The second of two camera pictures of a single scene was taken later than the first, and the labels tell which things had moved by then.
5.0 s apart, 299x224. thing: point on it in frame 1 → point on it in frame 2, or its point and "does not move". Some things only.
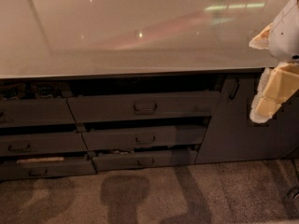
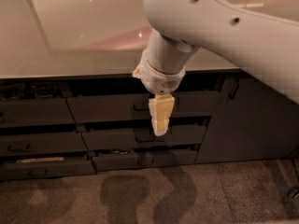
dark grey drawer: [147, 137] does not move
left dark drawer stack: [35, 111] does not move
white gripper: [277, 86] → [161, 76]
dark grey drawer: [42, 144] does not move
